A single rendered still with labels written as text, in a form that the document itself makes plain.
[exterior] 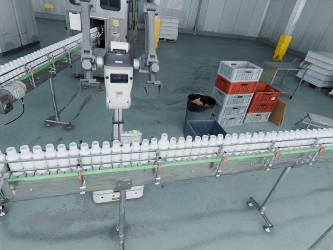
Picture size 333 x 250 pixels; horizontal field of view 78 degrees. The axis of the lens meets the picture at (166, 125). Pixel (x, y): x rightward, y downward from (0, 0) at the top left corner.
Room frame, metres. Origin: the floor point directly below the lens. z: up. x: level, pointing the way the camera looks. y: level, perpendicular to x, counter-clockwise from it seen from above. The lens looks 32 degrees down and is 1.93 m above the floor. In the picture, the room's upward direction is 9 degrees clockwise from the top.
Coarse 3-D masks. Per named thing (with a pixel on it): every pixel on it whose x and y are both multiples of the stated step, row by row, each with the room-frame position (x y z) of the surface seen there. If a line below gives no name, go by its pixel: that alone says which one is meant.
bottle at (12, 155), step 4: (8, 148) 0.75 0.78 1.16; (12, 148) 0.76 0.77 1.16; (8, 152) 0.73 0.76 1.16; (12, 152) 0.74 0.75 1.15; (16, 152) 0.76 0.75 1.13; (8, 156) 0.73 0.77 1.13; (12, 156) 0.73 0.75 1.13; (16, 156) 0.74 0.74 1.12; (8, 160) 0.72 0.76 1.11; (12, 160) 0.72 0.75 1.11; (8, 164) 0.72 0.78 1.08; (12, 164) 0.72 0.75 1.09; (16, 164) 0.73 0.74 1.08; (20, 164) 0.74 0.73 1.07; (12, 168) 0.72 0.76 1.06; (16, 168) 0.72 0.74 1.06; (20, 168) 0.74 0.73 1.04; (16, 172) 0.72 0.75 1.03; (20, 172) 0.73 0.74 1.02
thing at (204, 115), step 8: (192, 96) 3.10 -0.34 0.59; (200, 96) 3.15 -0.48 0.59; (208, 96) 3.12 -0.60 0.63; (192, 104) 2.78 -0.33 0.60; (208, 104) 3.08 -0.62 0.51; (192, 112) 2.77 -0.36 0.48; (200, 112) 2.73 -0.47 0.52; (208, 112) 2.77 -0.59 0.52; (192, 120) 2.77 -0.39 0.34; (200, 120) 2.74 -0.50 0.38; (184, 128) 2.88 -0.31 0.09
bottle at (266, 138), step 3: (267, 132) 1.34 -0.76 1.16; (270, 132) 1.34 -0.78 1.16; (267, 135) 1.32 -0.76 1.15; (270, 135) 1.31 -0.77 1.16; (264, 138) 1.31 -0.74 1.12; (267, 138) 1.31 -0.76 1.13; (270, 138) 1.32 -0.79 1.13; (264, 141) 1.30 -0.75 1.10; (264, 144) 1.30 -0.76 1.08; (267, 144) 1.30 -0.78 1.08; (261, 147) 1.30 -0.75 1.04; (264, 147) 1.30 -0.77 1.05; (261, 150) 1.30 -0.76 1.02; (264, 150) 1.30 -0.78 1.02
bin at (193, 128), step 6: (204, 120) 1.75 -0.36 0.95; (210, 120) 1.77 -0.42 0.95; (186, 126) 1.67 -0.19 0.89; (192, 126) 1.70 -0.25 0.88; (198, 126) 1.73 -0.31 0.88; (204, 126) 1.75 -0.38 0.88; (210, 126) 1.77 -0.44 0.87; (216, 126) 1.74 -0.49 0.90; (186, 132) 1.64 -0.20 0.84; (192, 132) 1.54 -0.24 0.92; (198, 132) 1.73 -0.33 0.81; (204, 132) 1.76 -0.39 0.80; (210, 132) 1.78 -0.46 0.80; (216, 132) 1.72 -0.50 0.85; (222, 132) 1.63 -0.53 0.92; (192, 138) 1.51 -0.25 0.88
